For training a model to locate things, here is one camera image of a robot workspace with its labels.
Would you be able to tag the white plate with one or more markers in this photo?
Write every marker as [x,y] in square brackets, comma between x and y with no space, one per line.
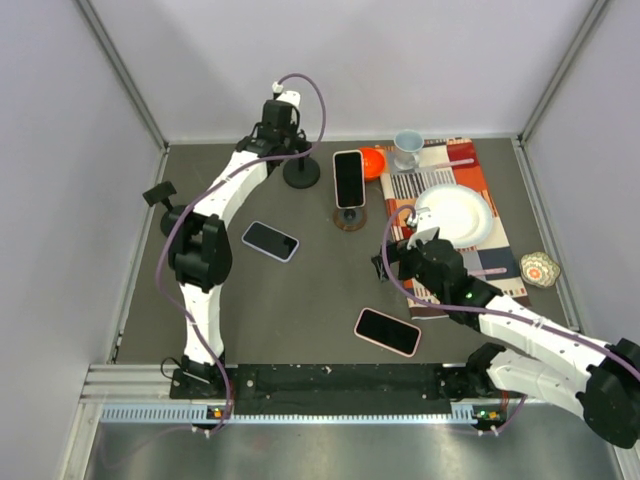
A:
[462,215]

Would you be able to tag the light blue cup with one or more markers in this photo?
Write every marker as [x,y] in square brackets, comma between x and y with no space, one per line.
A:
[407,147]

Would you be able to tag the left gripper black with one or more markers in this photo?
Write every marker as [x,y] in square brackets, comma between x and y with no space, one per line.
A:
[292,131]

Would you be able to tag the pink handled fork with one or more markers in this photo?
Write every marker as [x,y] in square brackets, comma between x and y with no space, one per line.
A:
[488,272]

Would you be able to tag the pink handled knife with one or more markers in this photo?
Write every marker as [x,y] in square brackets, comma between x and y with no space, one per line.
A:
[450,164]

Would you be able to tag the phone with lavender case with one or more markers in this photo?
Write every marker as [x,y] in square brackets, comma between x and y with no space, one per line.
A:
[270,241]

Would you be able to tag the slotted cable duct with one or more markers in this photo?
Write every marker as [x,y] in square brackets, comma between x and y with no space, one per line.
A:
[209,415]

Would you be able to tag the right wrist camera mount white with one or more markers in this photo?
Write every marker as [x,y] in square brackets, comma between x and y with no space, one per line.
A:
[424,226]

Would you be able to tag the wooden base phone stand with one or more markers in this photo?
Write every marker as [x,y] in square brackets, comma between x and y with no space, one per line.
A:
[350,219]

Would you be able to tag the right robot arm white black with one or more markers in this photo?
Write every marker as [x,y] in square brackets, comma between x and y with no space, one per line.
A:
[595,380]

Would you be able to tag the phone with pink case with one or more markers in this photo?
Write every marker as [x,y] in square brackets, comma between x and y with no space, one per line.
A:
[388,332]

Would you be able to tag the phone with white case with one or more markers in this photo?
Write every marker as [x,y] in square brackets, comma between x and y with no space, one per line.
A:
[349,184]

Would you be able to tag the orange bowl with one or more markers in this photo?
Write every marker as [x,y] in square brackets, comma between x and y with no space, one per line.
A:
[374,163]

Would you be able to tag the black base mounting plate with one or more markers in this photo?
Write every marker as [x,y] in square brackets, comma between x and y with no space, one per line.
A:
[352,389]

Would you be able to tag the small patterned bowl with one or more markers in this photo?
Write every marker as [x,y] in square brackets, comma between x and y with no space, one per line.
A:
[539,269]

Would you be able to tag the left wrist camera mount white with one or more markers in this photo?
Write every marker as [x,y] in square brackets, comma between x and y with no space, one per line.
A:
[279,93]

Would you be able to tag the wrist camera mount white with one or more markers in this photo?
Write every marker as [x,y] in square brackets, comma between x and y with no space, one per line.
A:
[279,93]
[424,226]

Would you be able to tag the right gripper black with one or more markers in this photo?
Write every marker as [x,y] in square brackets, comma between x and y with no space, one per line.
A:
[397,252]

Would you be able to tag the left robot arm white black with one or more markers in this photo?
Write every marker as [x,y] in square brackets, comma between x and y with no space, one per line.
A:
[200,254]

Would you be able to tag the black clamp phone stand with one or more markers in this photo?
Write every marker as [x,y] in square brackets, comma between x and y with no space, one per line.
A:
[301,171]

